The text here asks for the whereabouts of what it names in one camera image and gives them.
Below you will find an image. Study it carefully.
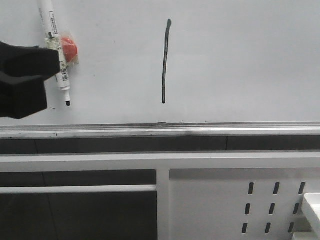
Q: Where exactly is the white whiteboard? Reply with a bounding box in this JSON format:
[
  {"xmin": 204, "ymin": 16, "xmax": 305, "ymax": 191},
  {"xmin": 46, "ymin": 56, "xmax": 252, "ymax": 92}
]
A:
[{"xmin": 0, "ymin": 0, "xmax": 320, "ymax": 126}]

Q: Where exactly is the white plastic bin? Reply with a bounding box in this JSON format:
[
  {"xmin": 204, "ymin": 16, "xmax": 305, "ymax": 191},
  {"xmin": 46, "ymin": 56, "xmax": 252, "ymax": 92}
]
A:
[{"xmin": 292, "ymin": 192, "xmax": 320, "ymax": 240}]

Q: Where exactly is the white metal pegboard frame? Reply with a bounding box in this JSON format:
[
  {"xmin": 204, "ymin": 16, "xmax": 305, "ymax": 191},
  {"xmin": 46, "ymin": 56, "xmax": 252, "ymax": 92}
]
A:
[{"xmin": 0, "ymin": 151, "xmax": 320, "ymax": 240}]

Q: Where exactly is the aluminium whiteboard tray rail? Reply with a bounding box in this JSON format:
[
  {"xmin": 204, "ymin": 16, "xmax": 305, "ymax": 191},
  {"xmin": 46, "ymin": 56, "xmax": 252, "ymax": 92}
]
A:
[{"xmin": 0, "ymin": 122, "xmax": 320, "ymax": 139}]

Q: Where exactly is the white whiteboard marker pen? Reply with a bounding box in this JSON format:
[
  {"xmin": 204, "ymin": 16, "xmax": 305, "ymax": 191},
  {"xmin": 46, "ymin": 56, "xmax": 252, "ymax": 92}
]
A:
[{"xmin": 36, "ymin": 0, "xmax": 71, "ymax": 107}]

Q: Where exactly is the red round magnet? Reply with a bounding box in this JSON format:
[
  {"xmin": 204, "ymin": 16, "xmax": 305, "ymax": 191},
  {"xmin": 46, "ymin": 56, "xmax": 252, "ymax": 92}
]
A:
[{"xmin": 60, "ymin": 31, "xmax": 79, "ymax": 67}]

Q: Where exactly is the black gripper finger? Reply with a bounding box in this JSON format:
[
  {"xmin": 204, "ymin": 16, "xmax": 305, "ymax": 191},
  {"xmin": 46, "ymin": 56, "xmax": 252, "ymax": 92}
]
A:
[
  {"xmin": 0, "ymin": 73, "xmax": 48, "ymax": 120},
  {"xmin": 0, "ymin": 42, "xmax": 61, "ymax": 78}
]

